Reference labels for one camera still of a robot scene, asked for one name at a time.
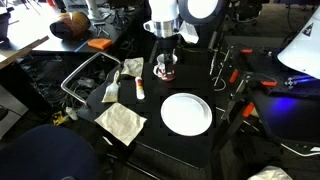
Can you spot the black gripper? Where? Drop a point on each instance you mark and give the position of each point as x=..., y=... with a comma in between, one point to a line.
x=168, y=45

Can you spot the red and white mug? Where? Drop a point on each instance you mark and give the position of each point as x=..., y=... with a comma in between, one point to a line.
x=160, y=76

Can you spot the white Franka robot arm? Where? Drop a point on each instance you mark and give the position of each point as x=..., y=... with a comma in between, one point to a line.
x=163, y=13

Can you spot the crumpled beige paper napkin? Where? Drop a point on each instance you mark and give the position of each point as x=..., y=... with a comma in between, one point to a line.
x=133, y=66

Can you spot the white marker with red-yellow label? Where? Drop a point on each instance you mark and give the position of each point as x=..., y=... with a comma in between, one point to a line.
x=139, y=88

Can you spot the white round plate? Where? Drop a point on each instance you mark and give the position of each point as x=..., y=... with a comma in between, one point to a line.
x=186, y=114

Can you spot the paintbrush with pale bristles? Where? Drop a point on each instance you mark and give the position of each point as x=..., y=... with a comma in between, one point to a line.
x=111, y=93

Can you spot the orange sponge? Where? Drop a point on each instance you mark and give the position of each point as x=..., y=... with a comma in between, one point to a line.
x=100, y=43

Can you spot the large flat cream napkin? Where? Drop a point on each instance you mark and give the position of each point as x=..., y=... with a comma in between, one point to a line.
x=120, y=123

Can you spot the black office chair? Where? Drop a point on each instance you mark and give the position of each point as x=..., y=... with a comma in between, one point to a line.
x=245, y=11

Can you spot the black background desk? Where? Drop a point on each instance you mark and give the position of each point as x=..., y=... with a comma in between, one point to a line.
x=66, y=46

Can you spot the yellow and black tool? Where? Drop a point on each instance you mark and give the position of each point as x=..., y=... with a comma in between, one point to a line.
x=60, y=118

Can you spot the black and white fiducial tag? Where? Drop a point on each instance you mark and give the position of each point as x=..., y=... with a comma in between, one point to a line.
x=290, y=82

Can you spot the white panel with triangle mark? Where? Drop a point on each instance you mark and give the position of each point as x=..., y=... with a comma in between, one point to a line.
x=303, y=53

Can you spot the white crumpled bag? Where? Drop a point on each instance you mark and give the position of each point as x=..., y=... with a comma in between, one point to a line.
x=270, y=174

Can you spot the light wooden board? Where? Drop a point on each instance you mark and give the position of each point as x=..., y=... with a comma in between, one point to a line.
x=20, y=53

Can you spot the dark blue chair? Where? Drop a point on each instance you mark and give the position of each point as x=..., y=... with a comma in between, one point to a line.
x=46, y=153

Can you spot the white cylindrical post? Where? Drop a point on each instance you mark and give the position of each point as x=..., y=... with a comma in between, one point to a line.
x=93, y=8

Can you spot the silver metal tube frame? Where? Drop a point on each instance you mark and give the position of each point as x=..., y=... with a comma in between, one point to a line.
x=74, y=74

